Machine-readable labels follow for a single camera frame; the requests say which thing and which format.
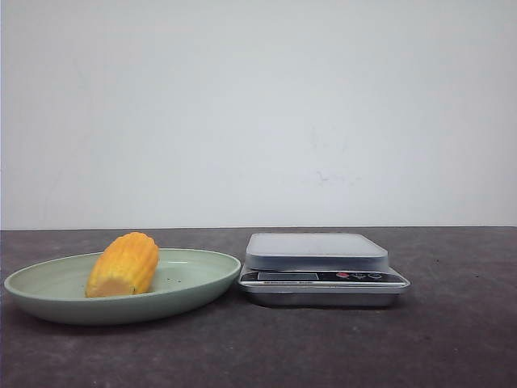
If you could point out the yellow corn cob piece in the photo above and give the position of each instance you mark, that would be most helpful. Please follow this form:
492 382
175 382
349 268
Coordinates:
126 267

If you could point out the silver digital kitchen scale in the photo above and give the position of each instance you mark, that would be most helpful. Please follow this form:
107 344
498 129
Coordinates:
319 269

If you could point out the green round plate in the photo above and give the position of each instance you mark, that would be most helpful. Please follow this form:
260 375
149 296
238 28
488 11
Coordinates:
185 279

